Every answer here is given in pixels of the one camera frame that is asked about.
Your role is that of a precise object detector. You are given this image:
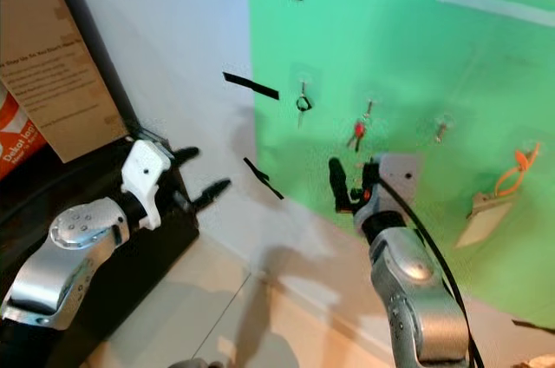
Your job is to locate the red keys bunch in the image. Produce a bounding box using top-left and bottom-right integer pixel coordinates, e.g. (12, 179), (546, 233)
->
(345, 101), (377, 154)

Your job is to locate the small silver key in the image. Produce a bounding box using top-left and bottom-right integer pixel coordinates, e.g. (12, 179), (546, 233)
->
(434, 116), (454, 145)

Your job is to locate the brown cardboard box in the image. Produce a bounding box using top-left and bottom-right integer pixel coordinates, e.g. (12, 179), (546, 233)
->
(0, 0), (132, 164)

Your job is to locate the orange white bag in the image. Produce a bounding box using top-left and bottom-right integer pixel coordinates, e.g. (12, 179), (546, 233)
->
(0, 90), (58, 181)

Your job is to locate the long white tape strip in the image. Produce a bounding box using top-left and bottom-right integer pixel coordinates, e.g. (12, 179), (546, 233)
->
(436, 0), (555, 31)

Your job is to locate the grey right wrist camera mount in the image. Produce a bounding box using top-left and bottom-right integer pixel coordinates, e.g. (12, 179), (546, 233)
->
(377, 154), (425, 209)

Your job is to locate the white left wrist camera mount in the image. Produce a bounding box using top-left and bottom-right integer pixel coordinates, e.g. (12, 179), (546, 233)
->
(121, 140), (175, 232)

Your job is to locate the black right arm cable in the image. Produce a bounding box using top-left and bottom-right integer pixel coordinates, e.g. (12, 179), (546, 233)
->
(382, 177), (486, 368)

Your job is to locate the green wall sheet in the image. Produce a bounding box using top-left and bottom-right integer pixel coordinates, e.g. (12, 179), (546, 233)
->
(247, 0), (555, 331)

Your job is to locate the orange strap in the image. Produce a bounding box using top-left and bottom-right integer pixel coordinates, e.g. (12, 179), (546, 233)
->
(493, 144), (542, 199)

